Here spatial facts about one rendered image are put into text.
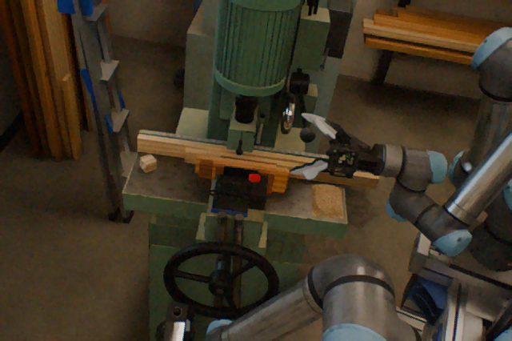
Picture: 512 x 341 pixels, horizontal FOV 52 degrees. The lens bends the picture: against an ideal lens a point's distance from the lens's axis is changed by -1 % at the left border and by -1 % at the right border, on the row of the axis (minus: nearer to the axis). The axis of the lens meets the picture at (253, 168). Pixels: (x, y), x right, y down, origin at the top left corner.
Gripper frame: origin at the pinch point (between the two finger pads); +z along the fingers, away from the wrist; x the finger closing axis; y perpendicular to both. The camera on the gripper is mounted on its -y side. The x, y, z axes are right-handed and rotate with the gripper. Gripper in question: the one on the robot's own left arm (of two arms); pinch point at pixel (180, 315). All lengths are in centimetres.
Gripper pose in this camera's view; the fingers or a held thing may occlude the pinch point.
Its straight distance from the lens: 137.2
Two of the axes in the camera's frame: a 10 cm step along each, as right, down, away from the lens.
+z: -0.1, -1.8, 9.8
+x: 9.9, 1.4, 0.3
